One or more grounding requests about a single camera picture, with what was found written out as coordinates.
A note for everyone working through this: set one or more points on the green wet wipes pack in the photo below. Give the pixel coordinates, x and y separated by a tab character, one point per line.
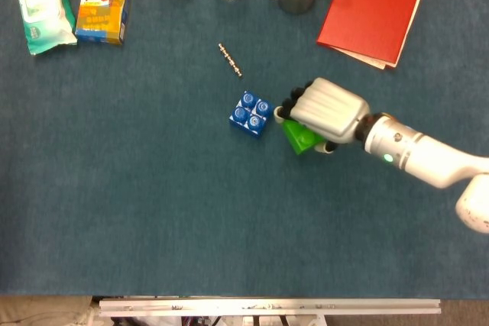
42	7

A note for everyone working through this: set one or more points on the yellow blue cardboard box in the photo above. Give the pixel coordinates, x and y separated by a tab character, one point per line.
104	3

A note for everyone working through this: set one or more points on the blue felt table cloth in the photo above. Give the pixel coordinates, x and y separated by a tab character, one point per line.
191	207

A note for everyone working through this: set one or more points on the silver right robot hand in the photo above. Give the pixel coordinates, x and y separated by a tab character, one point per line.
328	110

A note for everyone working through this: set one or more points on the aluminium frame rail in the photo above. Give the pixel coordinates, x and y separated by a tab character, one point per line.
267	307

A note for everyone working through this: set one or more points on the blue toy brick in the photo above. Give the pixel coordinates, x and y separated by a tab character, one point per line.
251	114

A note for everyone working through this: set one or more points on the red folder with papers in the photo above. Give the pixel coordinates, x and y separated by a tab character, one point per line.
372	13

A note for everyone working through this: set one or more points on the green toy brick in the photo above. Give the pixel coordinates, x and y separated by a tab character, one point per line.
300	138

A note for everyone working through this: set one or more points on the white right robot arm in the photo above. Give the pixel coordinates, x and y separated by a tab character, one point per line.
420	158

